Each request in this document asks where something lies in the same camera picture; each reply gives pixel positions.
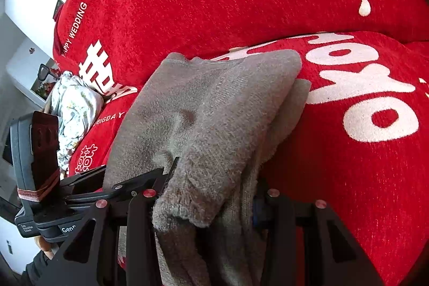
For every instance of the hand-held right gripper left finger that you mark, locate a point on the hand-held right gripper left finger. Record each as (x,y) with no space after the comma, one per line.
(140,217)

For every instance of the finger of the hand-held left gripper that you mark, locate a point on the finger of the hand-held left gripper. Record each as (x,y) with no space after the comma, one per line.
(134,183)
(85,173)

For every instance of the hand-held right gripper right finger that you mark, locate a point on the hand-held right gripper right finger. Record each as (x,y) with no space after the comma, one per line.
(258,215)

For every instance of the grey knit sweater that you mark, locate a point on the grey knit sweater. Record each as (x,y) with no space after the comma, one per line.
(214,111)

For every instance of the person's left forearm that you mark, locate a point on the person's left forearm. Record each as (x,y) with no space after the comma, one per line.
(37,272)

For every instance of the person's left hand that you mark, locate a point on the person's left hand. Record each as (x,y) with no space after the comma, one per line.
(45,245)

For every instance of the white floral cloth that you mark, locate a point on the white floral cloth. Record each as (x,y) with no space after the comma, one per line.
(75,105)

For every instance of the framed picture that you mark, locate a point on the framed picture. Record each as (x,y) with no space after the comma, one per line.
(45,85)

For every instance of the white cabinet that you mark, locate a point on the white cabinet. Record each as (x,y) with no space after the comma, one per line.
(23,61)

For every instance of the dark cloth tag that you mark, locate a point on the dark cloth tag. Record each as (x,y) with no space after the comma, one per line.
(59,8)

